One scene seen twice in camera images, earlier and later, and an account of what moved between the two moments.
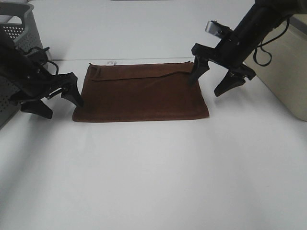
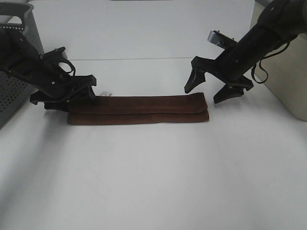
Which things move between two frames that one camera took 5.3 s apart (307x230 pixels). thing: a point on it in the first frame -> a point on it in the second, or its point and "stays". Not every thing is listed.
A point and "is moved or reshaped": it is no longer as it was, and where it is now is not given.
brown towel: x=140 y=93 is moved or reshaped
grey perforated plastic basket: x=17 y=19 stays
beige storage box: x=279 y=62 stays
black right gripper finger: x=231 y=80 -> x=228 y=91
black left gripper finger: x=37 y=108 -> x=64 y=106
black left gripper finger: x=70 y=91 -> x=89 y=94
